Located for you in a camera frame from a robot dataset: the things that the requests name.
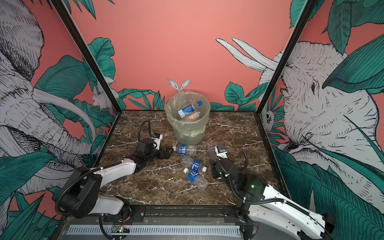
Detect clear bottle blue red label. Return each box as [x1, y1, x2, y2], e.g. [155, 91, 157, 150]
[178, 101, 203, 118]

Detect black frame post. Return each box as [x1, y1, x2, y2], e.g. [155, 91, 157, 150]
[256, 0, 317, 116]
[51, 0, 122, 115]

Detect black right frame post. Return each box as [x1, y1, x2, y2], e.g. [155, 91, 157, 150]
[256, 0, 317, 116]

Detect black left frame post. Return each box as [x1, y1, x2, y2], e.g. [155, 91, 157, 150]
[51, 0, 122, 115]

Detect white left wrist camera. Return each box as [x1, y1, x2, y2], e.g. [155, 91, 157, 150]
[152, 133, 163, 150]

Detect Pocari bottle blue label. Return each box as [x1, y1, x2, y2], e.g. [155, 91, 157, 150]
[173, 145, 197, 156]

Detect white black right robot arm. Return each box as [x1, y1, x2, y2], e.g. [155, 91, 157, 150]
[209, 144, 335, 240]

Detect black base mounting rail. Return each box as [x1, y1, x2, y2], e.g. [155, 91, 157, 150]
[55, 202, 251, 223]

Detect bottle yellow white label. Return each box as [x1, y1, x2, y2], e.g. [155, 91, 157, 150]
[183, 111, 201, 122]

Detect grey mesh waste bin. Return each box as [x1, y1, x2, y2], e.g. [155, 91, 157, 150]
[164, 92, 211, 146]

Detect white slotted cable duct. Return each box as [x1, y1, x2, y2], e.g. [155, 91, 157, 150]
[65, 224, 242, 238]

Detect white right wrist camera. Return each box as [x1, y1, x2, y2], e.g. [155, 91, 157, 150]
[216, 146, 228, 159]

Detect blue label bottle white cap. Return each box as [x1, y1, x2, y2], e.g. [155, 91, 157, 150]
[183, 168, 209, 191]

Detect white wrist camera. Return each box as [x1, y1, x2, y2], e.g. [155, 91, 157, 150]
[216, 146, 228, 159]
[152, 133, 163, 150]

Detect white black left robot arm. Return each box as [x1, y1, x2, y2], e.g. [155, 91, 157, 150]
[55, 131, 175, 222]

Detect long clear bottle white cap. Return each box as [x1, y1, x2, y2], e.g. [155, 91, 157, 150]
[208, 144, 217, 164]

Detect green plastic bin liner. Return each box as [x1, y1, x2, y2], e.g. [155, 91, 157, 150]
[163, 90, 211, 139]

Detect water bottle blue label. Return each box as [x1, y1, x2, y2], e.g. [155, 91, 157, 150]
[181, 156, 208, 173]

